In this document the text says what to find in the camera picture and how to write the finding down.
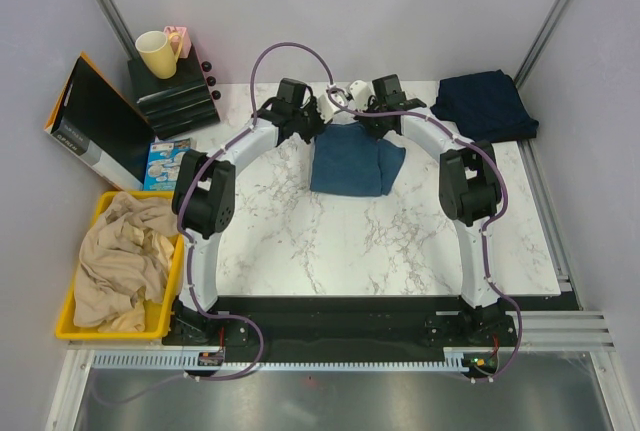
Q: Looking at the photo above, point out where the right aluminium frame post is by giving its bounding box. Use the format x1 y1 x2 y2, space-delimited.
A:
514 0 573 89

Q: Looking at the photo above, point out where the beige t-shirt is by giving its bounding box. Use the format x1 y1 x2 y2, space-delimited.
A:
73 192 178 334

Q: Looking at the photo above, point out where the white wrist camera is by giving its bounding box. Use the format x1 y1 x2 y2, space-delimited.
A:
317 91 348 123
348 80 374 108

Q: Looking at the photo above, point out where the pink small box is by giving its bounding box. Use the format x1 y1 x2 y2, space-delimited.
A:
164 26 192 59

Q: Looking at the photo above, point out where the teal blue t-shirt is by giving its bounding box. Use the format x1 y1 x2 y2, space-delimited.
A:
310 123 406 197

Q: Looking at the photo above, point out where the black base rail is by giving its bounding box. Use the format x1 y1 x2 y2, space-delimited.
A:
162 293 521 365

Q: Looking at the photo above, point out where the black orange cardboard box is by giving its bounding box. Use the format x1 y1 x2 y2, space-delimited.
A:
45 53 156 191

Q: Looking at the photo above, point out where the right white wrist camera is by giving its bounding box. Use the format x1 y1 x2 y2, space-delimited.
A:
348 80 374 108

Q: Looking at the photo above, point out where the blue picture booklet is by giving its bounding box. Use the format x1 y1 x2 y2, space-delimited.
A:
143 138 196 192

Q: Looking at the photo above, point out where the purple cable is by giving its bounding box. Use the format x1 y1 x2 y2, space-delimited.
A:
92 41 346 406
329 90 524 385

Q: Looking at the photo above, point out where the folded navy t-shirt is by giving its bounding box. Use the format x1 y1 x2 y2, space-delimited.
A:
431 70 539 143

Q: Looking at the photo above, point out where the black stepped stand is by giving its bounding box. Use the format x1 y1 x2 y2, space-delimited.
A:
127 46 220 140

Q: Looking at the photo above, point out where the yellow ceramic mug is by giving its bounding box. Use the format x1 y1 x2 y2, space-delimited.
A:
135 31 179 79

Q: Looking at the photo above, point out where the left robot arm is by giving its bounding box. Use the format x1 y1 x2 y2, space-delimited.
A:
172 78 326 344

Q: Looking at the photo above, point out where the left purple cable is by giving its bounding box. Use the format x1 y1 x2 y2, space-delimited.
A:
92 41 346 406

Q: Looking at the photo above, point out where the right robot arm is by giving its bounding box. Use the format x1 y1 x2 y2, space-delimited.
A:
348 75 504 309

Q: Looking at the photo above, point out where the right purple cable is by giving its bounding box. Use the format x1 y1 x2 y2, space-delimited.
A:
329 90 524 385

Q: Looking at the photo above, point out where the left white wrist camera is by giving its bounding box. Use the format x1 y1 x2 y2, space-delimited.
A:
317 91 348 123

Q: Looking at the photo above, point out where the grey slotted cable duct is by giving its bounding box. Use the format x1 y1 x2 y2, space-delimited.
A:
91 348 481 372

